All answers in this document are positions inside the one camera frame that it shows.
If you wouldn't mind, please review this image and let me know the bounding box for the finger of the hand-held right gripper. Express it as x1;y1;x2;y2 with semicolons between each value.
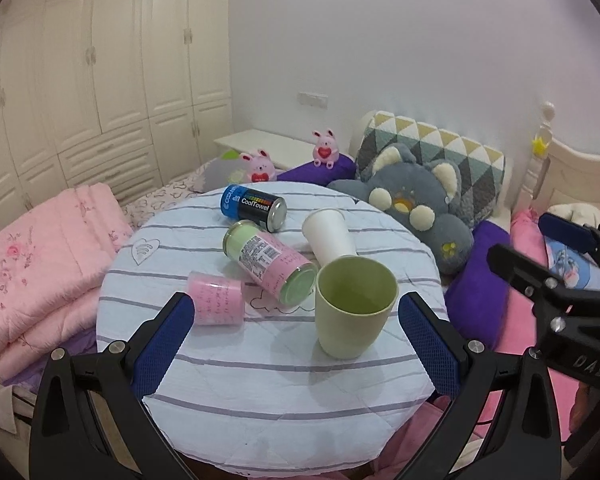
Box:
486;243;600;317
538;212;600;287

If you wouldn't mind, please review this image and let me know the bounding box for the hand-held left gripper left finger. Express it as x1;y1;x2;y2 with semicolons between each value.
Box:
28;291;201;480

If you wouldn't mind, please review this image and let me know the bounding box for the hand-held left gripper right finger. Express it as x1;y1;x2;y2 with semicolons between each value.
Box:
394;291;564;480

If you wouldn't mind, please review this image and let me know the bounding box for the white cup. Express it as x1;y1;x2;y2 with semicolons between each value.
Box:
301;208;357;267

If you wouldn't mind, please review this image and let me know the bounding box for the small pink cup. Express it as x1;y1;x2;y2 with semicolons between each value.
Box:
188;270;244;326

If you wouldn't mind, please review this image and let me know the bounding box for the green cup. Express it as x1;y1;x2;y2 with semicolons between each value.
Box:
315;255;399;359

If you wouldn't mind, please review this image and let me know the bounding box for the white cloth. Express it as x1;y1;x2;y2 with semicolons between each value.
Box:
554;203;600;228

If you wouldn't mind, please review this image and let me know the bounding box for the cartoon print pillow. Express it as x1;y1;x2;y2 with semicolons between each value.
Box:
544;237;600;292

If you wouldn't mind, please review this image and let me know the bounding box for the purple pillow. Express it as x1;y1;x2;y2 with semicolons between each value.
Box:
445;220;514;352
277;152;357;184

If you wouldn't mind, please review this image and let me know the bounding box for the pink bed cover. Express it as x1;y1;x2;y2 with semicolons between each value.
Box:
472;210;600;443

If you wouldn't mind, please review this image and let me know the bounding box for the cream bed headboard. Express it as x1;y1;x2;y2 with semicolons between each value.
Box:
511;101;600;217

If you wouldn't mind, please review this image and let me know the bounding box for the round striped table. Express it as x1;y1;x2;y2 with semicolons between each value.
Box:
96;181;450;472

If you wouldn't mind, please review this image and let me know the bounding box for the grey bear plush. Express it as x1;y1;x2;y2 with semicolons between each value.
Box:
326;142;476;276

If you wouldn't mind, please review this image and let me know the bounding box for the triangle pattern pillow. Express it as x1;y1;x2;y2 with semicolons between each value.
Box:
355;111;507;231

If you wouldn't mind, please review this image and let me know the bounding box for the green and pink bottle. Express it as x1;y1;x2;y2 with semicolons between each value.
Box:
223;220;319;305

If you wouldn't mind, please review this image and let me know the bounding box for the folded pink blanket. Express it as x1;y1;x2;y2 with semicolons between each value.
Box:
0;183;136;386

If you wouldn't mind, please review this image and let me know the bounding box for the heart print bedsheet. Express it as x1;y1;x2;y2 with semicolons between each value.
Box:
122;169;216;232

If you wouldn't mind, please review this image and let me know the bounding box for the blue can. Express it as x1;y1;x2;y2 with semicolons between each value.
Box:
220;184;287;232

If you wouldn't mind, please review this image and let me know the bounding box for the grey pillow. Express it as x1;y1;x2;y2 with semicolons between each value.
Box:
199;149;252;194

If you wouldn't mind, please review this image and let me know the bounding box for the pink bunny plush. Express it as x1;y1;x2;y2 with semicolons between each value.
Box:
311;129;340;170
237;149;279;184

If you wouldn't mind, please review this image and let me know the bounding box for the white nightstand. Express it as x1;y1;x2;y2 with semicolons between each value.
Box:
213;129;307;171

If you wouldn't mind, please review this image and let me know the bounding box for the cream wardrobe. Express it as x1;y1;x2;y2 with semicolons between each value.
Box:
0;0;234;233

